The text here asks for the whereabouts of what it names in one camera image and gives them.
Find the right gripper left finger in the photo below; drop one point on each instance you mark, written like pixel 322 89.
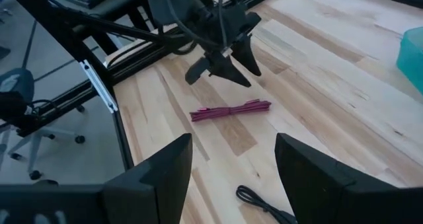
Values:
pixel 158 191

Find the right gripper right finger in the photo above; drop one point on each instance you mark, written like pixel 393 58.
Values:
pixel 317 191

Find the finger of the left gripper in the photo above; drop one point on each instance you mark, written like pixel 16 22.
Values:
pixel 228 70
pixel 248 57

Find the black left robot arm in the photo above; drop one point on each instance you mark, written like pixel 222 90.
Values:
pixel 172 2

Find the teal plastic container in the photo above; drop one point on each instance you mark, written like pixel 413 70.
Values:
pixel 412 59

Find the grey office chair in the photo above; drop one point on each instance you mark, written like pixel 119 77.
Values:
pixel 20 85

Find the black aluminium table frame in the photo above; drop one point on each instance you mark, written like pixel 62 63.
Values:
pixel 66 35

